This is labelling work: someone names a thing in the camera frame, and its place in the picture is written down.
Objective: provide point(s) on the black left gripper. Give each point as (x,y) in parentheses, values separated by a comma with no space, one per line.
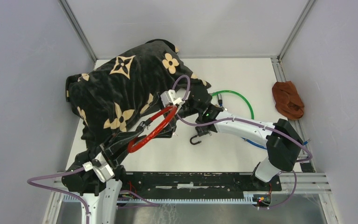
(115,147)

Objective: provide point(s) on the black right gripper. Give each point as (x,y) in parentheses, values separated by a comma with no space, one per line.
(168,131)

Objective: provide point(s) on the red cable lock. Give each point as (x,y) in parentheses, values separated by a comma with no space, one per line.
(171,110)

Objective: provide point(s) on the black Kajing padlock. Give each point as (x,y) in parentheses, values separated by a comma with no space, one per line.
(200,131)

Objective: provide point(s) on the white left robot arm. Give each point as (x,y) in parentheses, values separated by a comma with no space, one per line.
(97,198)

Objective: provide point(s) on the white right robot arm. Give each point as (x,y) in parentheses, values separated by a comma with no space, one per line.
(281,141)

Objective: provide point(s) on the black floral patterned cloth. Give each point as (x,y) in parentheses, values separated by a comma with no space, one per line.
(113,97)

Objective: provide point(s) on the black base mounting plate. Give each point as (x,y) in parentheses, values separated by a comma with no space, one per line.
(187,185)

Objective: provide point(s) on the brown crumpled cloth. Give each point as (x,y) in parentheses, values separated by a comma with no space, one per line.
(287,100)

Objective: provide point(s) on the blue cable lock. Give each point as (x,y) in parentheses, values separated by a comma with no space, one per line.
(247,140)

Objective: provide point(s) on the green cable lock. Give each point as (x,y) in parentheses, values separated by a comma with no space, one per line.
(220,102)

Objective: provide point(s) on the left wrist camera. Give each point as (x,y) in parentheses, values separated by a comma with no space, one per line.
(101,168)

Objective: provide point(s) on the white toothed cable duct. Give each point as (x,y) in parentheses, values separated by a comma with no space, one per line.
(247,199)

